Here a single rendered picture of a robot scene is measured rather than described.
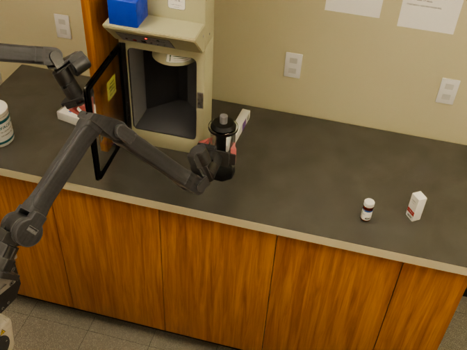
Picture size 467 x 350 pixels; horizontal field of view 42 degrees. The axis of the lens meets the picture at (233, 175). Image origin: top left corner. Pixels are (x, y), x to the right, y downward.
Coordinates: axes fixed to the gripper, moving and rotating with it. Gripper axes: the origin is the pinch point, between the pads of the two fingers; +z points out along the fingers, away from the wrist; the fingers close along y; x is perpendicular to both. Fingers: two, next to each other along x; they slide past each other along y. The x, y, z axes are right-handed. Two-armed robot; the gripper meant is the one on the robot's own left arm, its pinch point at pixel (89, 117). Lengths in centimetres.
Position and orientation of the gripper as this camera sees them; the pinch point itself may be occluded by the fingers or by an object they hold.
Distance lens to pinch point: 218.4
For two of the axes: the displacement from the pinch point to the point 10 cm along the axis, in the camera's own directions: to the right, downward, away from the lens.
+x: -2.3, 6.2, -7.5
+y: -9.0, 1.7, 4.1
